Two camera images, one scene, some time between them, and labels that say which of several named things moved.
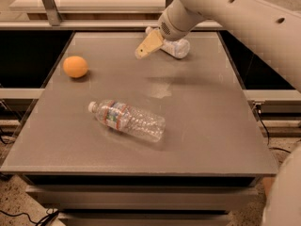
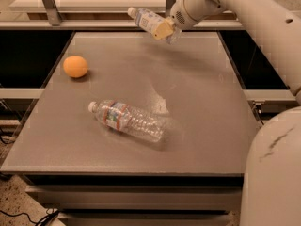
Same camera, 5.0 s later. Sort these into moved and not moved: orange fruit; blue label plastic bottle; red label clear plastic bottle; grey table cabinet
Moved: blue label plastic bottle
Not moved: grey table cabinet; orange fruit; red label clear plastic bottle
